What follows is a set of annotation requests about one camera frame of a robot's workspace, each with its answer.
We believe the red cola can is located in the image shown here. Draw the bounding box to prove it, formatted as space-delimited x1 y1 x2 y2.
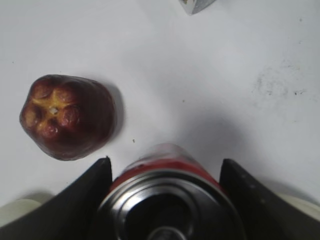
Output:
95 144 247 240

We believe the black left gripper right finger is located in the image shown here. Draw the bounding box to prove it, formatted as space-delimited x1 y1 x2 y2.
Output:
219 159 320 240

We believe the dark red wax apple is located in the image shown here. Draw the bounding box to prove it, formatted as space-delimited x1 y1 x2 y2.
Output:
19 74 117 161

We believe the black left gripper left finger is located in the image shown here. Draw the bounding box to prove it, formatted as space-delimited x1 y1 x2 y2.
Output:
0 157 112 240

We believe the white milk carton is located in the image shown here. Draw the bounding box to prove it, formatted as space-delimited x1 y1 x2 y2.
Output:
178 0 215 16

